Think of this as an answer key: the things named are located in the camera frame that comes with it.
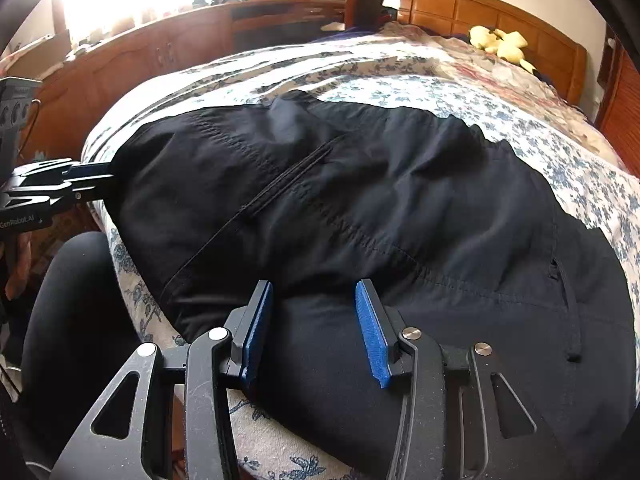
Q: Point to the yellow plush toy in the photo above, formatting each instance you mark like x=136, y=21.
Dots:
x=500, y=42

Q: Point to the pink floral quilt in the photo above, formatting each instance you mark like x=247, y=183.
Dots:
x=525, y=90

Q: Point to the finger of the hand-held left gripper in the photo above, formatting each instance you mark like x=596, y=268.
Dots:
x=60, y=194
x=75, y=169

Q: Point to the wooden bed headboard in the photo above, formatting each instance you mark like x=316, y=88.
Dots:
x=500, y=15

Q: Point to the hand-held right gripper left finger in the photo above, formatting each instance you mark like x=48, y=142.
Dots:
x=257, y=332

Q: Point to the person's left hand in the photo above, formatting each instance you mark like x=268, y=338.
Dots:
x=17, y=265

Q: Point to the blue floral white blanket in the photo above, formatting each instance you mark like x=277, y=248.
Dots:
x=400, y=90

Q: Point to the wooden slatted wardrobe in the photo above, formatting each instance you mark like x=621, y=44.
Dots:
x=625, y=110

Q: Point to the person's black-clad leg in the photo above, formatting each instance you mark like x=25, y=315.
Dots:
x=75, y=320

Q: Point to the long wooden cabinet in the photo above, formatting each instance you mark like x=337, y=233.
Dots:
x=150, y=60

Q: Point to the dark navy coat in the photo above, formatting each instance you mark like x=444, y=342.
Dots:
x=400, y=210

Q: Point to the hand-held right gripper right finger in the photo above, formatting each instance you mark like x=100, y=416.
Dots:
x=372, y=342

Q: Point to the dark wooden chair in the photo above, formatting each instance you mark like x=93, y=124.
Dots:
x=367, y=2

